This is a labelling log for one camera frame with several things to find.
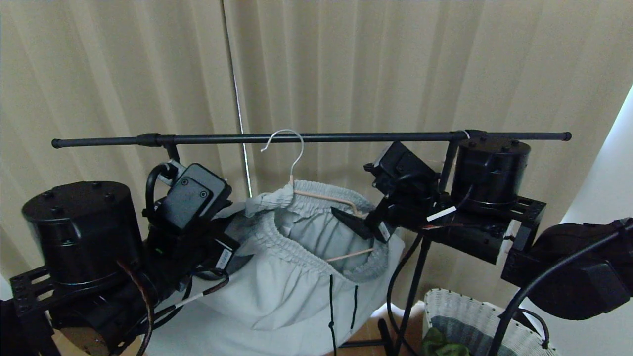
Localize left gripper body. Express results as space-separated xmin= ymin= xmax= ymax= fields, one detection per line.
xmin=146 ymin=219 xmax=243 ymax=293

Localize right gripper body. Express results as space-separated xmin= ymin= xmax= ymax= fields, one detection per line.
xmin=367 ymin=194 xmax=447 ymax=244

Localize pink clothes hanger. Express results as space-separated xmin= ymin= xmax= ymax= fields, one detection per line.
xmin=260 ymin=129 xmax=377 ymax=264

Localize pale grey shorts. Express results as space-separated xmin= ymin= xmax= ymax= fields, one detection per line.
xmin=143 ymin=179 xmax=407 ymax=356

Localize black clothes rack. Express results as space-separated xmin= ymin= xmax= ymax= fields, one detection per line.
xmin=51 ymin=130 xmax=573 ymax=356

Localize white laundry basket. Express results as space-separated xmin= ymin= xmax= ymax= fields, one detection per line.
xmin=423 ymin=288 xmax=560 ymax=356

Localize green garment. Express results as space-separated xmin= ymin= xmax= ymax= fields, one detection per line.
xmin=423 ymin=327 xmax=470 ymax=356

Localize beige curtain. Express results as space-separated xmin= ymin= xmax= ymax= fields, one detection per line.
xmin=0 ymin=0 xmax=633 ymax=317

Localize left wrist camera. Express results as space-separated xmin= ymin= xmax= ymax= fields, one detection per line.
xmin=156 ymin=162 xmax=233 ymax=234

